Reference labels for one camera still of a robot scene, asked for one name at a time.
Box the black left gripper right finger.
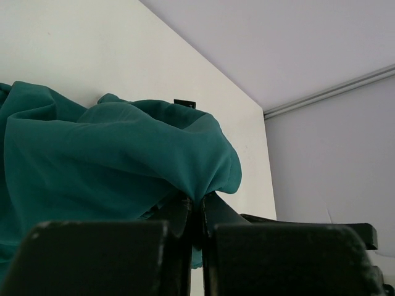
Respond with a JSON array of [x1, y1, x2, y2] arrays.
[[200, 193, 386, 295]]

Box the teal green shorts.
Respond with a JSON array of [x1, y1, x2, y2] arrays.
[[1, 81, 242, 275]]

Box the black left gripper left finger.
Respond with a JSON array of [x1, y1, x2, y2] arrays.
[[1, 194, 193, 295]]

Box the right aluminium frame post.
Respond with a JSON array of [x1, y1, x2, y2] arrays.
[[263, 64, 394, 120]]

